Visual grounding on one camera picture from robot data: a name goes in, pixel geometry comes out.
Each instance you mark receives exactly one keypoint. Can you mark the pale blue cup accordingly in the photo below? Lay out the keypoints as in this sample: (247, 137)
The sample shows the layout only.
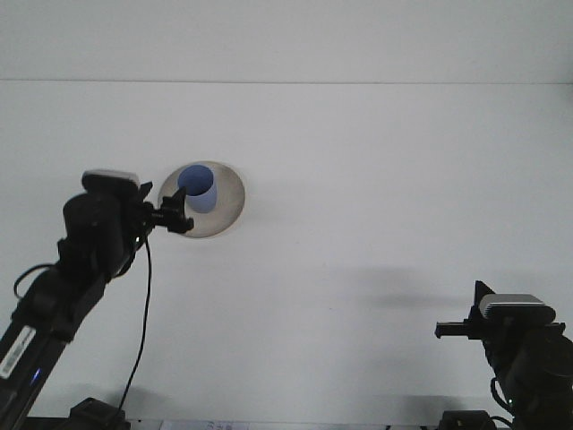
(203, 201)

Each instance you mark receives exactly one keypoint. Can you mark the pale round plate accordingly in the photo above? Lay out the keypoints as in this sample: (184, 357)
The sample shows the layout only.
(228, 201)

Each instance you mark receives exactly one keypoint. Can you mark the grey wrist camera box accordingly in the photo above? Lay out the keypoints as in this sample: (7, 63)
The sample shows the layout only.
(515, 307)
(112, 174)

